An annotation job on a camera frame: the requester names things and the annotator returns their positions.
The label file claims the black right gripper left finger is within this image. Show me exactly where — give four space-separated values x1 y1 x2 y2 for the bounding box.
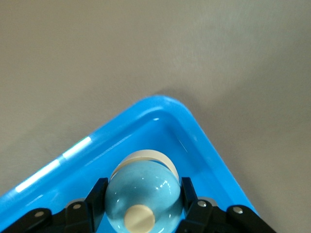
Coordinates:
0 177 109 233

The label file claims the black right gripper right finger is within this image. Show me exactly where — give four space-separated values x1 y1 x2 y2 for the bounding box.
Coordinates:
176 177 278 233

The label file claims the light blue dome bell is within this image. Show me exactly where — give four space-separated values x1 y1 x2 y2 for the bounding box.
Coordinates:
104 149 183 233

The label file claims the blue plastic tray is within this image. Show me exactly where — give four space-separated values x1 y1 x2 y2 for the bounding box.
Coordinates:
0 96 259 233

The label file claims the brown table mat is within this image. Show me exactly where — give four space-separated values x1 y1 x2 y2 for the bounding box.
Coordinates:
0 0 311 233

